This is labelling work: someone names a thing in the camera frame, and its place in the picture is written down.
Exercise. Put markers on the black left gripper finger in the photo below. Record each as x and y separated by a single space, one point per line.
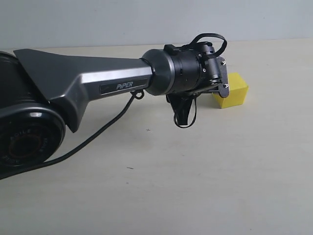
181 107

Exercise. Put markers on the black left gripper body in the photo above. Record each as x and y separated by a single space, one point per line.
179 98

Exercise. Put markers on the yellow cube block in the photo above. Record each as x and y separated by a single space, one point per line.
238 89

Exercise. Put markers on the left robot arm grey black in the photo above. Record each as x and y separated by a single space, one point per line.
42 94

